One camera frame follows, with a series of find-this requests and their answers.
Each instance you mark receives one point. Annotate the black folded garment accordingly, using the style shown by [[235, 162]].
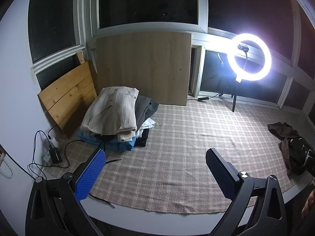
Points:
[[142, 139]]

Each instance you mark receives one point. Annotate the black tripod legs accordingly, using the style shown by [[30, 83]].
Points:
[[233, 103]]

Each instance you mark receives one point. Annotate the brown cloth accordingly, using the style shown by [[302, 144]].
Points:
[[280, 130]]

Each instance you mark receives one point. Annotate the light wood strip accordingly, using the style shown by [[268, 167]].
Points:
[[80, 57]]

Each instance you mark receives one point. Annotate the light wooden board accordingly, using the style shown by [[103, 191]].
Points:
[[142, 66]]

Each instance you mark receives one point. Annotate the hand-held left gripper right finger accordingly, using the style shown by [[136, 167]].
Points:
[[220, 174]]

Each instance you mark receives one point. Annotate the pine plank panel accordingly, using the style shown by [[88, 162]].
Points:
[[66, 95]]

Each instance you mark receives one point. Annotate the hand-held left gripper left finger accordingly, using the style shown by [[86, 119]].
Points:
[[91, 174]]

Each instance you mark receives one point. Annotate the blue folded garment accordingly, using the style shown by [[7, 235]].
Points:
[[123, 145]]

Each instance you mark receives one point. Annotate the black cloth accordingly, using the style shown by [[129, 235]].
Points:
[[295, 154]]

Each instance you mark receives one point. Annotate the black phone holder clip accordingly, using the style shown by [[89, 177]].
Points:
[[243, 47]]

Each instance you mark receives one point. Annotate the white power strip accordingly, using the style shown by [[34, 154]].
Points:
[[46, 156]]

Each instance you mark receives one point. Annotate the white window frame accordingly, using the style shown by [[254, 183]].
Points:
[[202, 5]]

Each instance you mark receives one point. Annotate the black power adapter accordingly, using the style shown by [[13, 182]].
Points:
[[55, 155]]

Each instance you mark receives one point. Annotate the person's right hand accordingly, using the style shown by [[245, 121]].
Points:
[[308, 204]]

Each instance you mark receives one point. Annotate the dark grey folded garment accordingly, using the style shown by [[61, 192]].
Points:
[[145, 108]]

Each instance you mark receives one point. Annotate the pink plaid rug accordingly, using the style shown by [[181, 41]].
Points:
[[172, 152]]

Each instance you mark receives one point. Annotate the white printed folded garment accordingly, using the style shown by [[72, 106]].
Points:
[[147, 124]]

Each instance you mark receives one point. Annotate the beige folded shirt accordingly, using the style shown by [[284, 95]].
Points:
[[113, 110]]

